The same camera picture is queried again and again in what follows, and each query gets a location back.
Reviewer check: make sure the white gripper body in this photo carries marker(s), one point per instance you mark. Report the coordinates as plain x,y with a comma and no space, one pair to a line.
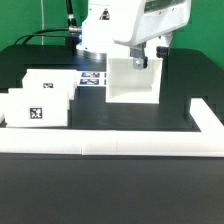
137,21

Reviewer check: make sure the white marker tag plate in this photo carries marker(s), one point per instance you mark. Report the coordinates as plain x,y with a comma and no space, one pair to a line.
92,78

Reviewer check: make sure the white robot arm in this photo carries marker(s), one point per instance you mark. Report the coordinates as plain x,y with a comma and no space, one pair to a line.
96,38

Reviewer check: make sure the white front drawer tray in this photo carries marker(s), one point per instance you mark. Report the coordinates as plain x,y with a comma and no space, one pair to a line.
37,108

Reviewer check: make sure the white drawer tray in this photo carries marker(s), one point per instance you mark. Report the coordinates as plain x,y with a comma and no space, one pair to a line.
51,78
37,108

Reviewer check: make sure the white drawer cabinet box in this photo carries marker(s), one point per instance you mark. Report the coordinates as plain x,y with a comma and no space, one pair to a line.
125,84

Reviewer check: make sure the white L-shaped border wall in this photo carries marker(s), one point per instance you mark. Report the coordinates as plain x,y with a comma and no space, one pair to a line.
207,142

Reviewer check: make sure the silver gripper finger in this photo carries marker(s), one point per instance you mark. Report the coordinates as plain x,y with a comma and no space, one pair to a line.
140,60
162,48

